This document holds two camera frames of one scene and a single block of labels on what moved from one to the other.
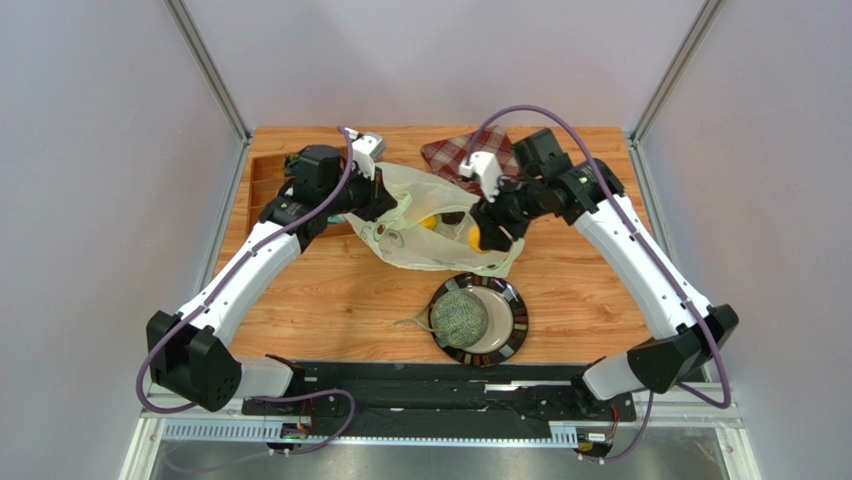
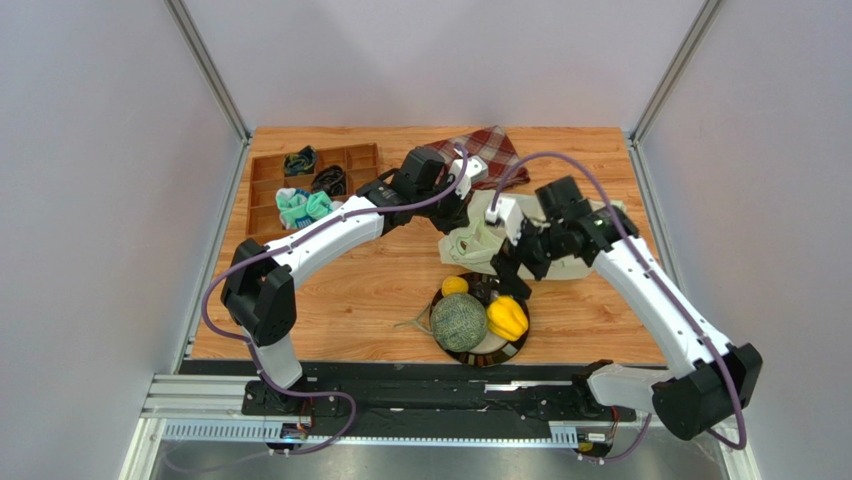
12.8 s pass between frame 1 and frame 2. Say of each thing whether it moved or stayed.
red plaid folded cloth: stayed
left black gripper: moved
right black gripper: moved
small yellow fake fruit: moved
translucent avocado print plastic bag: moved
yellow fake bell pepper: moved
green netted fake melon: stayed
